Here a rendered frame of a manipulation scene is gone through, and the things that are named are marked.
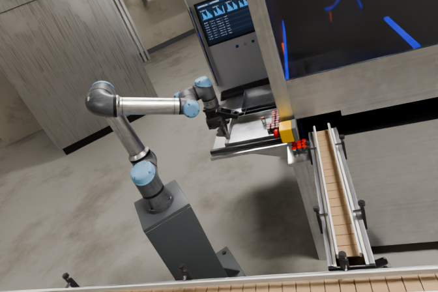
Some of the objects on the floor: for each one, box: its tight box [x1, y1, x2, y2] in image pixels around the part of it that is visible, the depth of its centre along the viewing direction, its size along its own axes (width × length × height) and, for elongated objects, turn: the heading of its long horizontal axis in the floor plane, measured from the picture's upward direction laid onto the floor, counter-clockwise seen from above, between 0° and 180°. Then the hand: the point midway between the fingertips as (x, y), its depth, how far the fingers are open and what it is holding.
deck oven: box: [0, 0, 158, 155], centre depth 467 cm, size 162×124×207 cm
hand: (228, 136), depth 171 cm, fingers closed, pressing on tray
